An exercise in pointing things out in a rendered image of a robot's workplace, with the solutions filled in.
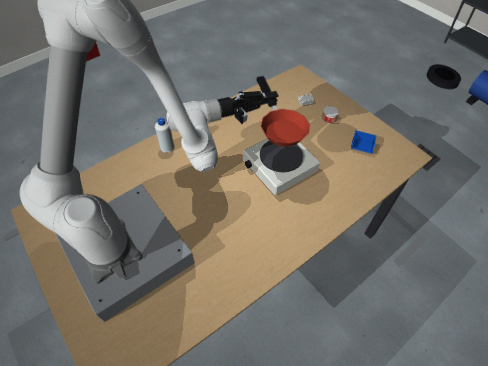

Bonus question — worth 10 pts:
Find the blue plastic bin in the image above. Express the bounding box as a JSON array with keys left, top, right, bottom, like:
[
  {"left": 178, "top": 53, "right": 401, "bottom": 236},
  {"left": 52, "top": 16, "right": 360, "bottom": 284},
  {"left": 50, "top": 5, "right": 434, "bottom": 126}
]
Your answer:
[{"left": 351, "top": 130, "right": 376, "bottom": 154}]

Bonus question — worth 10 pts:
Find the grey bottle with blue cap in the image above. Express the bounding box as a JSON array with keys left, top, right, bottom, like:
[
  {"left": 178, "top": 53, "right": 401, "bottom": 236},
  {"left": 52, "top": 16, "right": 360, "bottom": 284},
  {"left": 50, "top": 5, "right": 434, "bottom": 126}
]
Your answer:
[{"left": 155, "top": 118, "right": 174, "bottom": 153}]

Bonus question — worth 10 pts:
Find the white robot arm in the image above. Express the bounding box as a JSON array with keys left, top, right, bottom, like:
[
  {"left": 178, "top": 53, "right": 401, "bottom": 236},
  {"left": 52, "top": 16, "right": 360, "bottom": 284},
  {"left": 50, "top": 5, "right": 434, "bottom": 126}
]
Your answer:
[{"left": 20, "top": 0, "right": 222, "bottom": 284}]

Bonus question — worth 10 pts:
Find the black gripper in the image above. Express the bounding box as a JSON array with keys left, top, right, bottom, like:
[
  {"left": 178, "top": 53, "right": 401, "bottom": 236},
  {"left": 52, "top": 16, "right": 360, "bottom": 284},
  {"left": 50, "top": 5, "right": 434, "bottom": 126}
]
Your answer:
[{"left": 217, "top": 91, "right": 278, "bottom": 118}]

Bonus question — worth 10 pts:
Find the red frying pan with black handle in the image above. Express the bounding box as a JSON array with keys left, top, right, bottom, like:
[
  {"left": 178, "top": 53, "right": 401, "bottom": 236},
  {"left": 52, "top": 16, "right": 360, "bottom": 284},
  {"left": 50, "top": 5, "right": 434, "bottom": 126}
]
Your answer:
[{"left": 257, "top": 76, "right": 310, "bottom": 147}]

